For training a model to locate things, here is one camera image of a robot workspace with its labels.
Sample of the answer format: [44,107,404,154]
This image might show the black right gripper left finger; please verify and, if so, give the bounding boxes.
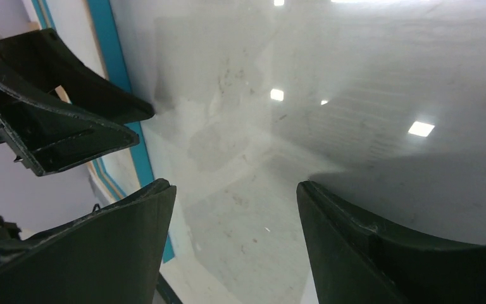
[0,179,177,303]

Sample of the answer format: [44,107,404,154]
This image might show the blue wooden picture frame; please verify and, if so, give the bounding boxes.
[30,0,176,264]

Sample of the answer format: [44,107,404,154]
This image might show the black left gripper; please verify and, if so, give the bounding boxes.
[0,28,155,176]

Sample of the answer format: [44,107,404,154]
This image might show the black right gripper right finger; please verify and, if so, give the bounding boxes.
[296,180,486,303]

